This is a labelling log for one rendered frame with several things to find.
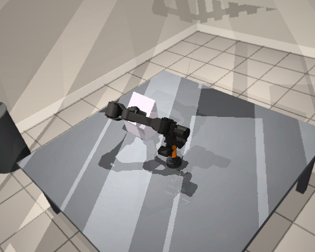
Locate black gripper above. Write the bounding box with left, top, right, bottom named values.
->
left=157, top=135, right=176, bottom=157

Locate orange tapered knob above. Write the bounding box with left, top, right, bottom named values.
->
left=171, top=145, right=177, bottom=158

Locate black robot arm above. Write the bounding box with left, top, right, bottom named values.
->
left=105, top=101, right=190, bottom=149

